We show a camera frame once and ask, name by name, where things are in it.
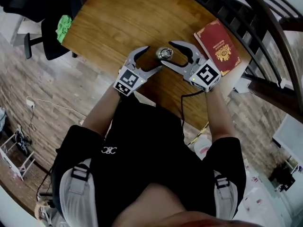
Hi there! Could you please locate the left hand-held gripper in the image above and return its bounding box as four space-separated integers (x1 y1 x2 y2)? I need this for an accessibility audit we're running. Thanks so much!
113 45 163 96

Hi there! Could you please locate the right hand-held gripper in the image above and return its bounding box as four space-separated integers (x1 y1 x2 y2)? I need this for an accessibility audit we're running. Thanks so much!
160 40 222 93

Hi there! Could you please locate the small green metal bottle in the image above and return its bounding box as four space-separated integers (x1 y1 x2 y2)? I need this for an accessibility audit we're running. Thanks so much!
155 46 174 62

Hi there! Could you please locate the person's right forearm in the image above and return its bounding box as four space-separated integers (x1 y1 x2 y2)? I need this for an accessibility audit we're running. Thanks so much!
205 84 237 144

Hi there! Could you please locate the person's left forearm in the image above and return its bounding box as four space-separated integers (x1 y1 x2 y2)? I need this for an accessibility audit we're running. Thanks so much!
81 84 121 139

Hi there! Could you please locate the red hardcover book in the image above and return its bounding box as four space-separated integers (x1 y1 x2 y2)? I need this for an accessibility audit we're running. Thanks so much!
193 18 242 77

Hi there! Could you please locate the white adapter box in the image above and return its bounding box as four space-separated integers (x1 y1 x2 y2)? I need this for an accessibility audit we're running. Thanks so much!
233 76 251 94

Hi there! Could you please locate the person's black shirt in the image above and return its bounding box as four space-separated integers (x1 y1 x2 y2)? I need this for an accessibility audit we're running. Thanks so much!
51 93 247 227

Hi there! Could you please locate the yellow black hazard tape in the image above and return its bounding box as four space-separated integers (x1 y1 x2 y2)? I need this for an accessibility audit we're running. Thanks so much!
188 122 209 146

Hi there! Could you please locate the green cloth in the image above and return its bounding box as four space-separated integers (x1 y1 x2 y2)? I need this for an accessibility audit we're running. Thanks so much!
55 15 73 44

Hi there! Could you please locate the black mesh office chair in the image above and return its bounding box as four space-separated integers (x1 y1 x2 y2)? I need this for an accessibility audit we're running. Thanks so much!
0 0 83 61

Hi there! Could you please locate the white board partition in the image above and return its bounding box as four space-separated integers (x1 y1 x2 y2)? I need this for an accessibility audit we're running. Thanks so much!
272 113 303 156

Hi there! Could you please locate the person's chin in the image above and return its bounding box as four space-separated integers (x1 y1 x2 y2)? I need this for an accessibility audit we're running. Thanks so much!
111 182 261 227

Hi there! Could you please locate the black boxy device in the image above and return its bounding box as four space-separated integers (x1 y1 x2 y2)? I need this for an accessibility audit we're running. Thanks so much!
268 163 296 192

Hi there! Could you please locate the white metal rack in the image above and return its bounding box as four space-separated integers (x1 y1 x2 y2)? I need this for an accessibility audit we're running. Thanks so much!
0 131 36 182

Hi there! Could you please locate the white cabinet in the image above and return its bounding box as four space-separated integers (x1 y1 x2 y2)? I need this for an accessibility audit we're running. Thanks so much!
236 159 303 227

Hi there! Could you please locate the right hand-held gripper black cable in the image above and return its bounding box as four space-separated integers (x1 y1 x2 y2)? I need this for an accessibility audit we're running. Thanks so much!
180 90 204 127

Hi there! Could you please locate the thin white charger cable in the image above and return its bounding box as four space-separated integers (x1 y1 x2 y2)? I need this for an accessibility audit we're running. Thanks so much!
26 96 87 118

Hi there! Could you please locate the dark wooden post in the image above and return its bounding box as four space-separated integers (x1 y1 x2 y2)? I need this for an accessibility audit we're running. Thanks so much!
246 74 303 120

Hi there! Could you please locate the person's right grey shoulder strap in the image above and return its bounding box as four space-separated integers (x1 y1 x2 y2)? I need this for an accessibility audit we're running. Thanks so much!
213 170 239 219

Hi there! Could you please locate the person's grey shoulder strap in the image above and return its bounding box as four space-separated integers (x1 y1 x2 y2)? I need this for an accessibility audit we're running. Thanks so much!
213 170 239 219
59 158 99 227

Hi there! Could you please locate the person's left grey shoulder strap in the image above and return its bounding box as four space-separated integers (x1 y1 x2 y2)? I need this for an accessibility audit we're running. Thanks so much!
59 158 99 227

